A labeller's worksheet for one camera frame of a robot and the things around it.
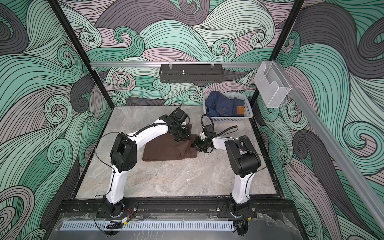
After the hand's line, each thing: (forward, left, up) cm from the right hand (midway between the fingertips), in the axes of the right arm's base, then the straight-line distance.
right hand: (191, 146), depth 96 cm
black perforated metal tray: (+35, 0, +31) cm, 47 cm away
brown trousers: (-4, +15, +6) cm, 16 cm away
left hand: (+1, -1, +9) cm, 9 cm away
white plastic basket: (+24, -41, +5) cm, 48 cm away
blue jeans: (+32, -20, +7) cm, 38 cm away
